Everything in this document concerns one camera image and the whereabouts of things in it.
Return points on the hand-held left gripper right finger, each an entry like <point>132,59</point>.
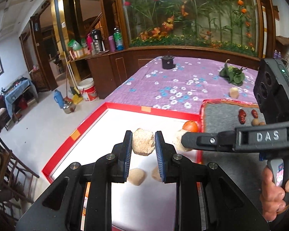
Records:
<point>158,154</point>

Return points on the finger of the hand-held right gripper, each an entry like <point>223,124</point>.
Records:
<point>202,140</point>

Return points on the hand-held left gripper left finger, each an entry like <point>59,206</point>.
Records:
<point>128,154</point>

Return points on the beige rough lump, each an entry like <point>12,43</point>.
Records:
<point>154,174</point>
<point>142,141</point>
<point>137,176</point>
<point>177,140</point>

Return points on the red dried date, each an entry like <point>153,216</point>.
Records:
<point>242,116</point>
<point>255,113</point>

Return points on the red tray with white inside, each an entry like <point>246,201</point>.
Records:
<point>98,130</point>

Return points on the person's right hand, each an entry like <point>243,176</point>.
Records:
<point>269,197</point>

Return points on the orange tangerine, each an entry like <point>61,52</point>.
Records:
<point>190,125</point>

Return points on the brown longan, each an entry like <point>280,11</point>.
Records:
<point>262,123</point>
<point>255,122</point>

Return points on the grey felt mat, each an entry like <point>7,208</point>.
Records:
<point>221,115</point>

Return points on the green leafy vegetable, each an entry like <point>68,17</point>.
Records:
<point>233,77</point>

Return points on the brown root wood shelf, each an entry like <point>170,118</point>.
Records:
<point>284,39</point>

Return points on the purple floral tablecloth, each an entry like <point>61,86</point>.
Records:
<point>159,81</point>

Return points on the white bucket with red label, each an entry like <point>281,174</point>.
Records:
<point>88,91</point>

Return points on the metal pot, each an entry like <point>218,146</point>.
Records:
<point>69,107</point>

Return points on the yellow dustpan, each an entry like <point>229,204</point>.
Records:
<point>77,99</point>

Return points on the black cylindrical stand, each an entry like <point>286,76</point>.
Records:
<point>168,63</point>

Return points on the wooden low cabinet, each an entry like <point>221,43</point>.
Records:
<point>106,72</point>

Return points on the blue thermos jug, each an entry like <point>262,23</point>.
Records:
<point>59,99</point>

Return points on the purple flask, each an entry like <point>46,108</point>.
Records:
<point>111,44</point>

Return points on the cream gift boxes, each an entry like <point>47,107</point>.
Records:
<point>80,53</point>

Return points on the green labelled plastic bottle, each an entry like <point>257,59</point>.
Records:
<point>118,39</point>

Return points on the brown wicker basket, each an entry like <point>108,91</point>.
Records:
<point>39,80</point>

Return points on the black silver thermos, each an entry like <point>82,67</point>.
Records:
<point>97,41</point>

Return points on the pink bottle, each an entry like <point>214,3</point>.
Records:
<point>89,42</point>

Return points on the dark wooden chair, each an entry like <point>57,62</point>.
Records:
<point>9,173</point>

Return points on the green packet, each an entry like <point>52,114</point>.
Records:
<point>74,44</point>

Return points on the glass cabinet with artificial flowers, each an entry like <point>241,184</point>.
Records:
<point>183,12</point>

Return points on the table with blue cloth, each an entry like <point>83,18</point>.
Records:
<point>16,91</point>

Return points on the wooden staircase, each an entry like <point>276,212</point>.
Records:
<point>94,21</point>

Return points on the golden pillar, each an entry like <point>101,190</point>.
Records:
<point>60,16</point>

